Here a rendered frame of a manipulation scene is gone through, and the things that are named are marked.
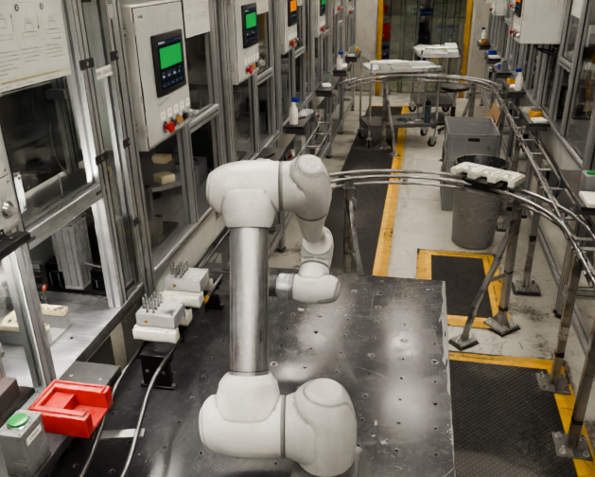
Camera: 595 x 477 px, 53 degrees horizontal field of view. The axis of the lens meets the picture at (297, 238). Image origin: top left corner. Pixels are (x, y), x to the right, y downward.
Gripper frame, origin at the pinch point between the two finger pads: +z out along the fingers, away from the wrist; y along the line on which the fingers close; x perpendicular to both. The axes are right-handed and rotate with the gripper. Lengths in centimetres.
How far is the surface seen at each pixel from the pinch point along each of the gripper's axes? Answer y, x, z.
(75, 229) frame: 23, 14, 43
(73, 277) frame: 6.4, 16.0, 46.0
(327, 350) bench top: -22.5, 3.3, -38.1
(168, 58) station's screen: 72, -27, 22
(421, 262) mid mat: -87, -206, -78
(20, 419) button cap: 12, 89, 17
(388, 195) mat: -84, -336, -51
